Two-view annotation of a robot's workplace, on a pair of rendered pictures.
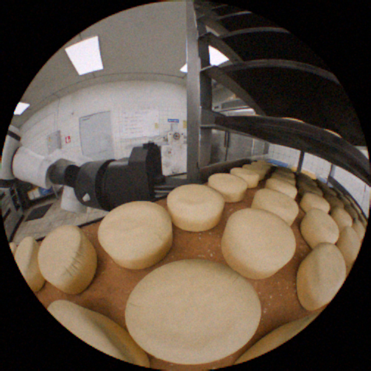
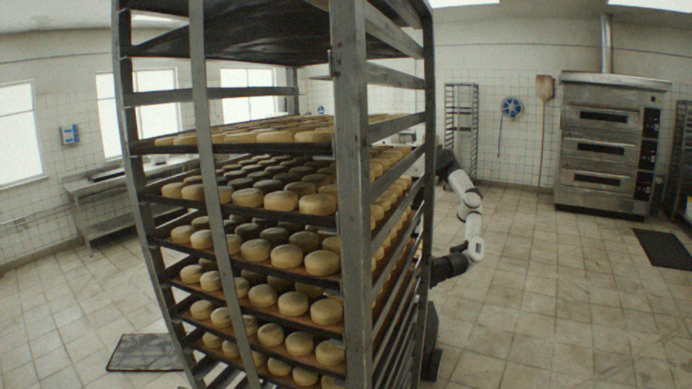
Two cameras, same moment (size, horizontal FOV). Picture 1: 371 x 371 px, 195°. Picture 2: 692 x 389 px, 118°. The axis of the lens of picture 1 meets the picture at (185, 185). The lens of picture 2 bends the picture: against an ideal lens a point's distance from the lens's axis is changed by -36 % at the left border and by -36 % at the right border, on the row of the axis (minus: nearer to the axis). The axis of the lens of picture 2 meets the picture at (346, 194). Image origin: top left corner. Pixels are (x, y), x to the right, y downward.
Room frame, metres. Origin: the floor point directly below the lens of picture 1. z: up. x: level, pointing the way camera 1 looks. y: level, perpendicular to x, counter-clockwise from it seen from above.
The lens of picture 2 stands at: (0.89, -0.67, 1.55)
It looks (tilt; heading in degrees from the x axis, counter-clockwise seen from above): 16 degrees down; 153
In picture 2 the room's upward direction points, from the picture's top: 2 degrees counter-clockwise
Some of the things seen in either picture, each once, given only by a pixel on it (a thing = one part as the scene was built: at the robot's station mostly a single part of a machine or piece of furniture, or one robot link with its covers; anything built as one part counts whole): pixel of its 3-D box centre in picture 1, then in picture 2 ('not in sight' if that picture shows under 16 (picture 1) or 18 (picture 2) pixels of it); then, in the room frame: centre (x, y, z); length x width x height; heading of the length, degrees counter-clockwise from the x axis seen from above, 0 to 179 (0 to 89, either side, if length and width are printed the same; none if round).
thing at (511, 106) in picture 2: not in sight; (510, 126); (-2.39, 4.26, 1.10); 0.41 x 0.17 x 1.10; 28
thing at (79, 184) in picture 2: not in sight; (178, 177); (-4.31, -0.86, 0.61); 3.40 x 0.70 x 1.22; 118
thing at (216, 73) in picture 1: (263, 112); (394, 281); (0.35, -0.28, 1.14); 0.64 x 0.03 x 0.03; 129
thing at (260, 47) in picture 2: not in sight; (302, 45); (0.21, -0.41, 1.68); 0.60 x 0.40 x 0.02; 129
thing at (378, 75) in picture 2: not in sight; (393, 79); (0.35, -0.28, 1.59); 0.64 x 0.03 x 0.03; 129
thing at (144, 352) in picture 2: not in sight; (150, 350); (-1.11, -1.24, 0.02); 0.60 x 0.40 x 0.03; 74
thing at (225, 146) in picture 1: (237, 140); not in sight; (2.78, -1.38, 1.03); 1.40 x 0.90 x 2.05; 28
